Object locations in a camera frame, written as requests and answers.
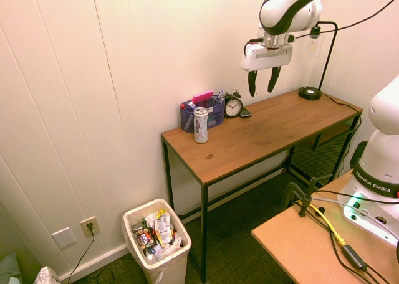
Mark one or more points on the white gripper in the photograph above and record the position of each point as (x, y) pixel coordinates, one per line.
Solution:
(268, 58)

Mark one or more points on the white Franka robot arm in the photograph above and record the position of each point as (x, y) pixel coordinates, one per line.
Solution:
(280, 7)

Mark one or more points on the white drink can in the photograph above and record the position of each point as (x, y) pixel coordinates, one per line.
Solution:
(200, 126)

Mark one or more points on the white plastic trash bin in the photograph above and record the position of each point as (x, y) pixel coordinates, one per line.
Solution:
(168, 265)

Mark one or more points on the black phone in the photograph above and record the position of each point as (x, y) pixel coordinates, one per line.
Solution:
(245, 113)

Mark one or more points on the black twin-bell alarm clock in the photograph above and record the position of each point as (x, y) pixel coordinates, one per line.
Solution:
(233, 107)

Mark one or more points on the markers in organizer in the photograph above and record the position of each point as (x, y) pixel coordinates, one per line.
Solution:
(220, 94)

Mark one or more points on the black desk lamp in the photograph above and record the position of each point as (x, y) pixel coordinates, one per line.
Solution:
(310, 93)

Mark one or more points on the blue mesh desk organizer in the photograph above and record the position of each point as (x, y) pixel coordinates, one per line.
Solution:
(215, 114)

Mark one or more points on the pink sticky note pad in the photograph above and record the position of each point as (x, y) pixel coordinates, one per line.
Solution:
(203, 96)

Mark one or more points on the black metal clamp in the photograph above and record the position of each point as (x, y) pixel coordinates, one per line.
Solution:
(304, 200)

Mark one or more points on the fibreboard robot mounting table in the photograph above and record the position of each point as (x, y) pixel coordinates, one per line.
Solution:
(296, 249)

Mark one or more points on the crumpled white tissue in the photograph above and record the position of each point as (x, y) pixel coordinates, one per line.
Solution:
(150, 218)

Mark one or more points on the wrapper with nutrition label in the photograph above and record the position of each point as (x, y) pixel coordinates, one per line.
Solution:
(162, 228)

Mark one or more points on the dark candy wrapper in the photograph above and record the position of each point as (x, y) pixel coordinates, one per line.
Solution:
(144, 235)

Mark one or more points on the black inline adapter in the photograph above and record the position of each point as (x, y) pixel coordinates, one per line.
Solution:
(353, 256)

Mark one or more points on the patterned tissue box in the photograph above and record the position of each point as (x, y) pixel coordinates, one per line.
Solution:
(46, 276)

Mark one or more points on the wooden table with black frame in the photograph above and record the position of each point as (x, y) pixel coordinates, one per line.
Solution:
(258, 131)

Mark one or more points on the beige wall outlet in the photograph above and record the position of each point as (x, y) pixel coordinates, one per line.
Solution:
(90, 226)

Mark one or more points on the white blank wall plate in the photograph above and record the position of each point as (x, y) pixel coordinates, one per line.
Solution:
(64, 238)

